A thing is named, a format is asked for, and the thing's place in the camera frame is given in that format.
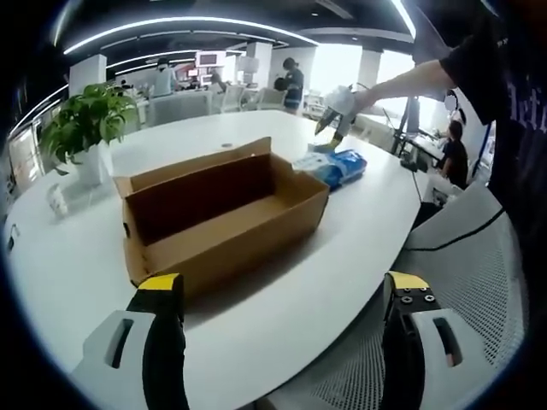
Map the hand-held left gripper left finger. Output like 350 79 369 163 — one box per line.
70 272 190 410

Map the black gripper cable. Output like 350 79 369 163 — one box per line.
403 204 515 254

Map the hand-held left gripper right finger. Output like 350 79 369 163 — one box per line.
381 270 465 410

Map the white paper cup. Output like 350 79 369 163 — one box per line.
45 184 70 217

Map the brown cardboard shoe box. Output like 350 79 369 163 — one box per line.
113 136 332 300

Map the grey mesh chair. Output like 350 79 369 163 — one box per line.
298 183 529 410

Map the black cable on table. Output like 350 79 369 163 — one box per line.
3 224 21 249

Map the green potted plant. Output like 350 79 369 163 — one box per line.
40 83 140 185

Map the person's dark shirt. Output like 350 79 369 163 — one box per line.
439 25 547 301

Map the blue wet wipes pack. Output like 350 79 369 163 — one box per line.
291 148 369 191

